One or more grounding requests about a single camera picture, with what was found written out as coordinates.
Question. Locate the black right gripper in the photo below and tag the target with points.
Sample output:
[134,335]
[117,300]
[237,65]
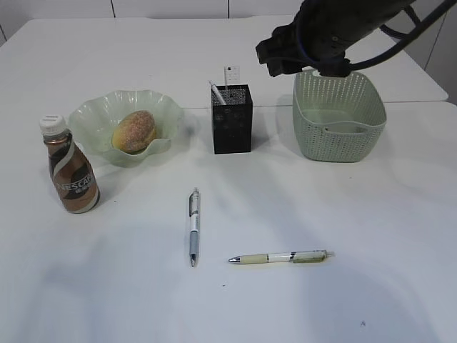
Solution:
[324,31]

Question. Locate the clear plastic ruler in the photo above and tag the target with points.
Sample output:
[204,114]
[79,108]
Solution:
[231,76]

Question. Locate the grey grip pen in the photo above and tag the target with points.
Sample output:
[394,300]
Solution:
[194,215]
[217,93]

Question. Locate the sugared bread loaf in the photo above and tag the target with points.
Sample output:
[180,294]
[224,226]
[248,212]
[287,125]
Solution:
[135,132]

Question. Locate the beige grip white pen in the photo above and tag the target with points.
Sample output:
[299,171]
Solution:
[314,256]

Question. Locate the brown coffee drink bottle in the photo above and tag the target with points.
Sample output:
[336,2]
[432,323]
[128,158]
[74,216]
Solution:
[70,171]

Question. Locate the black mesh pen holder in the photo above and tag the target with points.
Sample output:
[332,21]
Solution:
[232,123]

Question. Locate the green plastic woven basket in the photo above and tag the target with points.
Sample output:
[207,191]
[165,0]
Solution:
[336,119]

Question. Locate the green wavy glass plate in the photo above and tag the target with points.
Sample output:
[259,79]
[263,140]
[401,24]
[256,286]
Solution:
[94,122]

